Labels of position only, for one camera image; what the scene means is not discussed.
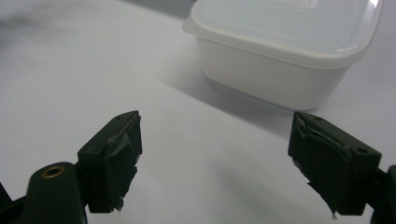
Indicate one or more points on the white plastic food container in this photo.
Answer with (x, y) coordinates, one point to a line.
(271, 77)

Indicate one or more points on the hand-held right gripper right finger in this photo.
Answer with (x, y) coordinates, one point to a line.
(336, 161)

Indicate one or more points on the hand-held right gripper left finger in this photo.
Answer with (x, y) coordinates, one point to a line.
(107, 161)

